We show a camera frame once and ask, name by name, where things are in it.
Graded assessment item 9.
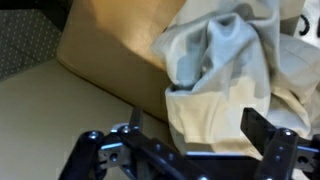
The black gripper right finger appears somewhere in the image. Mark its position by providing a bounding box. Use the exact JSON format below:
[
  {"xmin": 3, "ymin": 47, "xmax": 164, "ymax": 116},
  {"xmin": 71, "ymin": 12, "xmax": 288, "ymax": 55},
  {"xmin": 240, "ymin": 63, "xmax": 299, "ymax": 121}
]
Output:
[{"xmin": 240, "ymin": 108, "xmax": 320, "ymax": 180}]

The tan sofa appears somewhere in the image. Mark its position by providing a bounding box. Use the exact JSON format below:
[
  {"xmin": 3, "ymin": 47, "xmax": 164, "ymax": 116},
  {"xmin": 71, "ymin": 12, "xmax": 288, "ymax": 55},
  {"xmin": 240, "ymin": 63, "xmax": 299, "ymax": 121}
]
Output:
[{"xmin": 0, "ymin": 58, "xmax": 174, "ymax": 180}]

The pale grey clothing piece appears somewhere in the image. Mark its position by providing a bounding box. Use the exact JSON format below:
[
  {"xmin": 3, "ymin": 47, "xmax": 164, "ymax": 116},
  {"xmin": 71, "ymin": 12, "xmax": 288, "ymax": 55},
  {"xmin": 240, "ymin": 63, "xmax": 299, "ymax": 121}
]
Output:
[{"xmin": 152, "ymin": 0, "xmax": 320, "ymax": 156}]

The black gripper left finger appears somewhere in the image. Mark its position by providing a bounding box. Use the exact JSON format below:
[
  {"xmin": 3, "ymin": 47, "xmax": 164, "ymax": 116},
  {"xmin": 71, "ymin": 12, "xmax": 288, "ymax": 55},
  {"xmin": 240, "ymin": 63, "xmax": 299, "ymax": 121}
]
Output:
[{"xmin": 58, "ymin": 107, "xmax": 212, "ymax": 180}]

